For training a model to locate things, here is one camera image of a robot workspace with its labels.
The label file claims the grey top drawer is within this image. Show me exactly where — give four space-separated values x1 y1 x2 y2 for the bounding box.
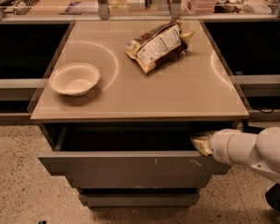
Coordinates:
37 123 231 189

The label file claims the grey drawer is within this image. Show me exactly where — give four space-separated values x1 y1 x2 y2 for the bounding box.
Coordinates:
79 193 200 207
37 123 231 189

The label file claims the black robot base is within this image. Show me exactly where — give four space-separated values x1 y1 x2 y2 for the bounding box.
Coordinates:
265 184 280 213

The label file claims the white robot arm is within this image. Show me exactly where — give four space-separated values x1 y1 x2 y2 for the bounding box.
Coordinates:
190 127 280 184

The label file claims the grey drawer cabinet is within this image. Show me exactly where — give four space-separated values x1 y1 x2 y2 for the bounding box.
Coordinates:
32 21 248 195

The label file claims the grey bottom drawer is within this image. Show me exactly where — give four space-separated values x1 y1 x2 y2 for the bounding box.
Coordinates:
79 193 200 207

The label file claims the crumpled snack bag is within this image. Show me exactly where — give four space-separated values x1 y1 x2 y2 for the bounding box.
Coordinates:
123 20 194 74

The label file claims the white bowl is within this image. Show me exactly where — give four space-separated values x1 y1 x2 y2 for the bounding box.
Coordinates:
49 63 100 96

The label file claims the white tissue box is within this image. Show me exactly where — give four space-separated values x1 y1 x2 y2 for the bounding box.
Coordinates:
127 0 146 11

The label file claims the purple booklet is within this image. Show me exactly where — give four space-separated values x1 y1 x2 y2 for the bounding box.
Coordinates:
63 1 99 15

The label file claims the black coiled cable tool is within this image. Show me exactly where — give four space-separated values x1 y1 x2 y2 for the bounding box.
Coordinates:
12 0 39 15

